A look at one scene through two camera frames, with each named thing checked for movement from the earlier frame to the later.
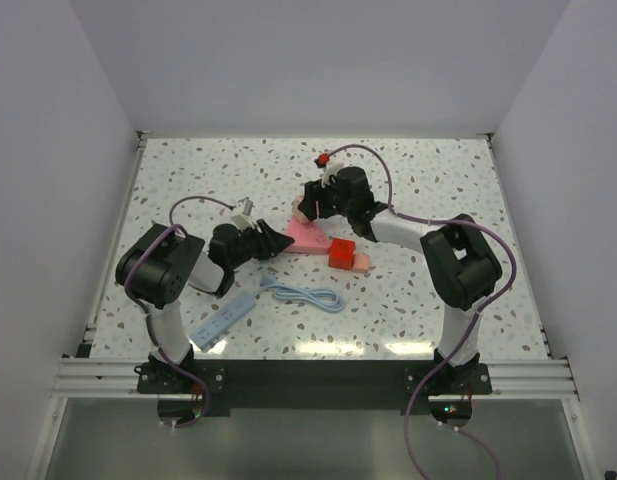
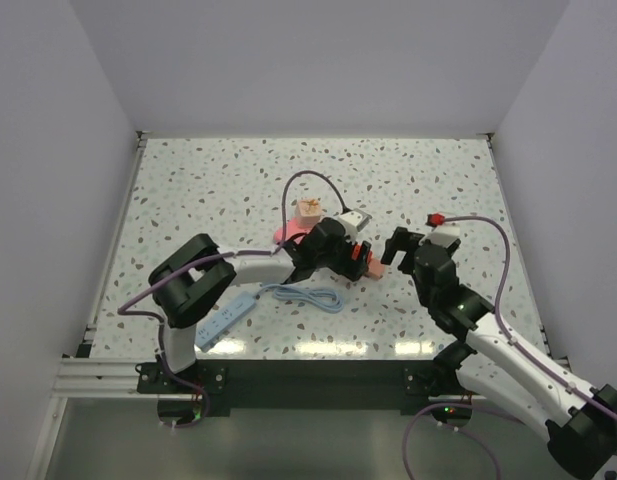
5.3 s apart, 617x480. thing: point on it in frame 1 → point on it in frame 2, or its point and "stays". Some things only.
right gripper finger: x=334 y=185 → x=449 y=250
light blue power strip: x=204 y=334 stays
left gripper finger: x=266 y=229 → x=359 y=267
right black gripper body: x=343 y=208 → x=425 y=298
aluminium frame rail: x=100 y=378 stays
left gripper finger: x=274 y=244 → x=351 y=272
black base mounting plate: x=217 y=387 stays
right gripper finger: x=317 y=196 → x=403 y=240
